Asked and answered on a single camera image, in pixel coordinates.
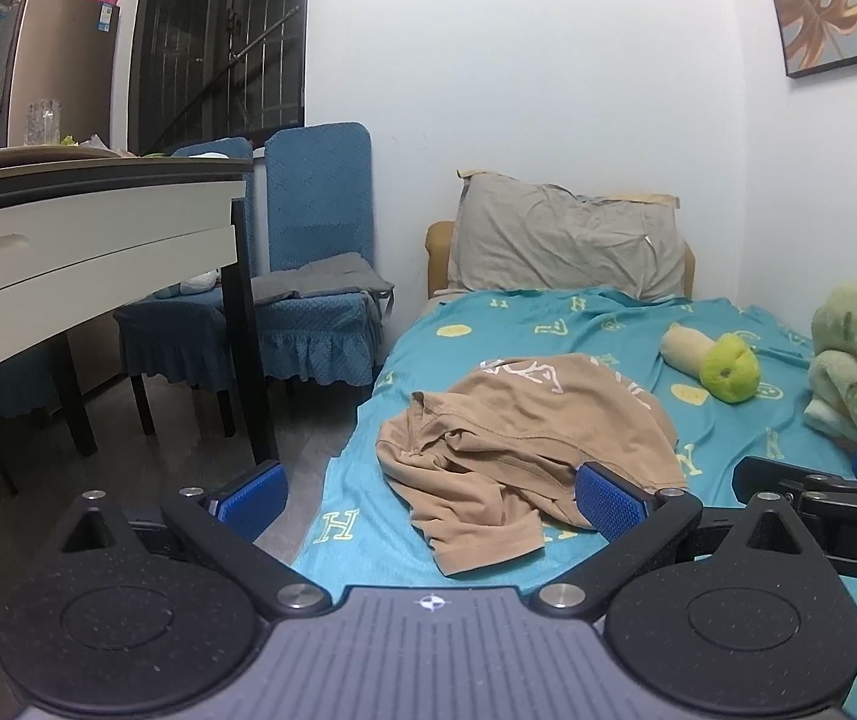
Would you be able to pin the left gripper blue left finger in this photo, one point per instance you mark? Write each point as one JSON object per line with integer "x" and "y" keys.
{"x": 218, "y": 530}

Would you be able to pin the teal patterned bed sheet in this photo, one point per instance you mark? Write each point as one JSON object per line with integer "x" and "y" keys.
{"x": 363, "y": 534}

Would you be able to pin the grey folded cloth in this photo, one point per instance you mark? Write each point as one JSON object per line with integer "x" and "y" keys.
{"x": 342, "y": 274}

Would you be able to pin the tan t-shirt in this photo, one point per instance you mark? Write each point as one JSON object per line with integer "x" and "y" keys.
{"x": 484, "y": 463}

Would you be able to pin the white dining table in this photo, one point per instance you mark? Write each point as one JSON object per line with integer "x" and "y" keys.
{"x": 84, "y": 231}

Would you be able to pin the glass cup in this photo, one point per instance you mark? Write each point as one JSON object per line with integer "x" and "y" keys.
{"x": 43, "y": 123}

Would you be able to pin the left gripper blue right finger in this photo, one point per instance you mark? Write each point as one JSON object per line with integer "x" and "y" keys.
{"x": 644, "y": 532}

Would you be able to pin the brown refrigerator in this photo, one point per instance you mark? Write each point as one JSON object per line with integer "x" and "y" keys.
{"x": 63, "y": 51}

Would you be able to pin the grey pillow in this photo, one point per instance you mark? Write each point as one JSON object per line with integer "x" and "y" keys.
{"x": 510, "y": 235}

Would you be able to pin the green plush toy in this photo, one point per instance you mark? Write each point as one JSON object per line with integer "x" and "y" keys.
{"x": 726, "y": 366}

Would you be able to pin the blue covered chair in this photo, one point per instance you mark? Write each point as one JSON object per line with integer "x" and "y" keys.
{"x": 320, "y": 204}
{"x": 179, "y": 333}

